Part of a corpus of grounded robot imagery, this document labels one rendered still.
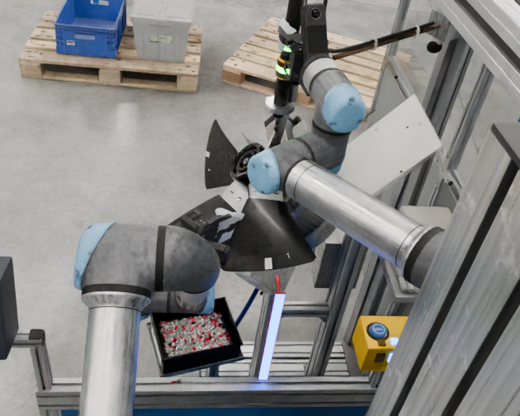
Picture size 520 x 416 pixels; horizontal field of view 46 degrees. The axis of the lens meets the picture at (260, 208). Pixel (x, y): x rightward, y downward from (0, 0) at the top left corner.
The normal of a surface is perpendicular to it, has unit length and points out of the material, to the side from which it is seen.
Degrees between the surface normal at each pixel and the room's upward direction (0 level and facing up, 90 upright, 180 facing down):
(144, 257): 45
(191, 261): 56
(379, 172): 50
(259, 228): 9
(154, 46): 95
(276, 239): 8
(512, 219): 90
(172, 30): 95
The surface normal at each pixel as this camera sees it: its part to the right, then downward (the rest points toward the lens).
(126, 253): 0.16, -0.27
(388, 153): -0.68, -0.51
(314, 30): 0.25, 0.14
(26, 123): 0.12, -0.75
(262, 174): -0.74, 0.36
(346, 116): 0.26, 0.65
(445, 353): -0.99, -0.01
